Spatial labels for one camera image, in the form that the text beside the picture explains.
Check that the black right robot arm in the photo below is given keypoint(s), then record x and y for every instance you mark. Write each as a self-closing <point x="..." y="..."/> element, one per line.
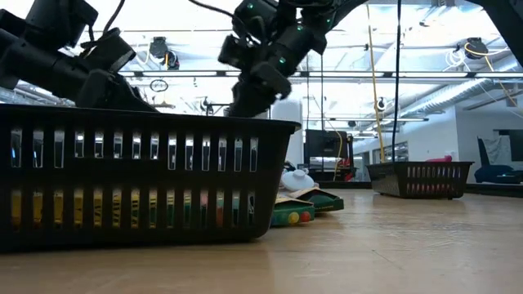
<point x="314" y="10"/>

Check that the blue lounge chair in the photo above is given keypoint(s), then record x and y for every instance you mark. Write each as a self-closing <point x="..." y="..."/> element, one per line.
<point x="494" y="173"/>

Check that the black equipment cabinet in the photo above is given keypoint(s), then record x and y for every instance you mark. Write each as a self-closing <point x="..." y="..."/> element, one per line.
<point x="327" y="143"/>

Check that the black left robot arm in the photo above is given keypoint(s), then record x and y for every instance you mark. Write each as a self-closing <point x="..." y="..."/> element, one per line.
<point x="37" y="61"/>

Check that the white round puck device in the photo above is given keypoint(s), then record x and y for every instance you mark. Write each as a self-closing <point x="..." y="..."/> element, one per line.
<point x="296" y="179"/>

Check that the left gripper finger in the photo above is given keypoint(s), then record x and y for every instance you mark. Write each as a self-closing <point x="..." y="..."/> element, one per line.
<point x="128" y="100"/>

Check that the black slotted plastic basket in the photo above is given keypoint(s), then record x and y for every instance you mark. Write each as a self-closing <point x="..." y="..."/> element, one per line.
<point x="143" y="179"/>
<point x="421" y="180"/>

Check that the yellow crayon box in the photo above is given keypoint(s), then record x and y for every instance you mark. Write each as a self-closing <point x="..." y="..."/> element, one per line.
<point x="292" y="216"/>
<point x="327" y="202"/>
<point x="97" y="208"/>

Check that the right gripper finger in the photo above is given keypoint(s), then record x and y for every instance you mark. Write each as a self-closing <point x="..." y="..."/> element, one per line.
<point x="253" y="102"/>

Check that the white round column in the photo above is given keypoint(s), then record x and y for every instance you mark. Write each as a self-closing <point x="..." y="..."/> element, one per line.
<point x="288" y="130"/>

